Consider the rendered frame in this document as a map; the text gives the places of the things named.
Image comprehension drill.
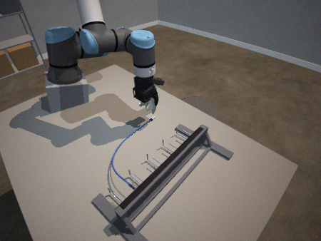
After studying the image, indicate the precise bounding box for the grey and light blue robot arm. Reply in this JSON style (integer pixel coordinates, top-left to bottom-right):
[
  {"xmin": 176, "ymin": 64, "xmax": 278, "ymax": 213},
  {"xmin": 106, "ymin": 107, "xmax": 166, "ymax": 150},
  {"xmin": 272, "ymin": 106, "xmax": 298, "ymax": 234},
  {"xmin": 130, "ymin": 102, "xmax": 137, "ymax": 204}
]
[{"xmin": 45, "ymin": 0, "xmax": 156, "ymax": 85}]

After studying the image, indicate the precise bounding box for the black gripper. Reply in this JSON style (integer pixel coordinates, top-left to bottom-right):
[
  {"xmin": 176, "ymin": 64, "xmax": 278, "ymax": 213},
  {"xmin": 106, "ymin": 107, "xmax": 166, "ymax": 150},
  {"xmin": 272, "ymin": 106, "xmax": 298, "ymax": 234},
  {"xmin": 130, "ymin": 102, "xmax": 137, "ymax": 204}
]
[{"xmin": 133, "ymin": 76, "xmax": 158, "ymax": 114}]

